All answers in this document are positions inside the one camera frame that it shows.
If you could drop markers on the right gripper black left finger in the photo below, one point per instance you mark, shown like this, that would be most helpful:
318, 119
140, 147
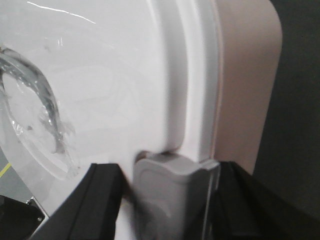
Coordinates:
91, 210

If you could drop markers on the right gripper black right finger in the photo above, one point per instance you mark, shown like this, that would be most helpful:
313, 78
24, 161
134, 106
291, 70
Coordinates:
242, 208

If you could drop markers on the grey lid latch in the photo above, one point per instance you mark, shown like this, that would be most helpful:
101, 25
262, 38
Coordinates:
173, 197

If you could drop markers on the white bin lid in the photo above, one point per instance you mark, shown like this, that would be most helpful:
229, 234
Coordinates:
89, 82

